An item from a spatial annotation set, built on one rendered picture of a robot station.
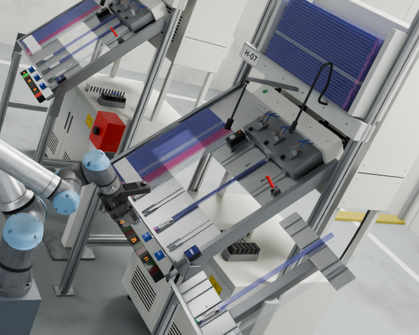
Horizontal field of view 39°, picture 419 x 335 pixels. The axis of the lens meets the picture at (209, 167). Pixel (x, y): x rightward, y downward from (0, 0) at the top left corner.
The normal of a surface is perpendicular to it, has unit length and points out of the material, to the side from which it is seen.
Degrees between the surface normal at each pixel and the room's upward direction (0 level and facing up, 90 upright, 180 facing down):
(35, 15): 90
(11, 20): 90
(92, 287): 0
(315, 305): 90
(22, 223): 8
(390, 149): 90
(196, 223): 43
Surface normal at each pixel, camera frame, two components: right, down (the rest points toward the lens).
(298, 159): -0.27, -0.68
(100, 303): 0.37, -0.85
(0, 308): 0.47, 0.51
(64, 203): 0.12, 0.44
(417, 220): -0.80, -0.10
